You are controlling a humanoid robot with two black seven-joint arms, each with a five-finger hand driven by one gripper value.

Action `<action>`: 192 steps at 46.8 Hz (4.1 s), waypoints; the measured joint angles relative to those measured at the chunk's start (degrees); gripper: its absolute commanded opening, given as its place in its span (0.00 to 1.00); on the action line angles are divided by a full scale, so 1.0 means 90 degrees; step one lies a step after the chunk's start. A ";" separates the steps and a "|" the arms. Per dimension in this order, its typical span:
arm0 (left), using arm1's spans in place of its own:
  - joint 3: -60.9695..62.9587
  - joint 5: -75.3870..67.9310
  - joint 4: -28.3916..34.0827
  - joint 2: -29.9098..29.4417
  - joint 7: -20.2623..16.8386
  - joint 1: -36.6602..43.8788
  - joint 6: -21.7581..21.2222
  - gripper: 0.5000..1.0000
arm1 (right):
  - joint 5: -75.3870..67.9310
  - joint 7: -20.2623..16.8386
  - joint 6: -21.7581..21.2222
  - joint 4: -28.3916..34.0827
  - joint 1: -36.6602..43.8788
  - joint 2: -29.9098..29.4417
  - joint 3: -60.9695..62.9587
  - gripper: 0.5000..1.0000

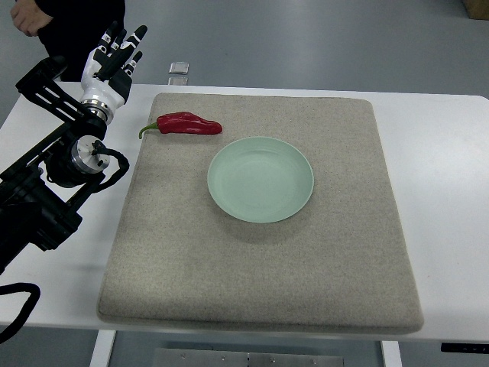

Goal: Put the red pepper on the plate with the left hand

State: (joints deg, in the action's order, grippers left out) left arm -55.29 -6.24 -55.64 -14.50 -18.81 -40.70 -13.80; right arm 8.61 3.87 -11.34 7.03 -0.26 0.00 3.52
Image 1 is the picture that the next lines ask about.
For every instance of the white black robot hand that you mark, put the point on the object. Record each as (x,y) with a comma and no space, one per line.
(107,76)

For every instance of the red pepper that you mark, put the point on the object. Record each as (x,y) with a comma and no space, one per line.
(183,123)

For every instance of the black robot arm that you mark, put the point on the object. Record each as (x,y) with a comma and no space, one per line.
(42,191)

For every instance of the lower floor socket plate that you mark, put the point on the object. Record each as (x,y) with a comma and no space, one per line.
(178,81)

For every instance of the light green plate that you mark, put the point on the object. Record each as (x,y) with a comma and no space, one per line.
(260,180)

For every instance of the person in dark clothes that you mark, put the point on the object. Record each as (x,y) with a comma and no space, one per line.
(70,29)

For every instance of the left white table leg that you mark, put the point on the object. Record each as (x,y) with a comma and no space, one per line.
(102,350)

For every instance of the white table leg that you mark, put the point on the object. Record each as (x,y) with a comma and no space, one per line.
(102,350)
(391,354)

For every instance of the beige felt mat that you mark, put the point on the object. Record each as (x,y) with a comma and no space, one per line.
(285,221)

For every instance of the cardboard box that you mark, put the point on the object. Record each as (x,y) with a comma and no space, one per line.
(477,9)

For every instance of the right white table leg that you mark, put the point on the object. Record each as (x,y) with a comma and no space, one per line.
(391,354)

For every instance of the black table control panel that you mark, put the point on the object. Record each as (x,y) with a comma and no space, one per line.
(470,348)

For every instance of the metal table base plate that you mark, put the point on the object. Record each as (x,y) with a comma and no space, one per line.
(195,357)

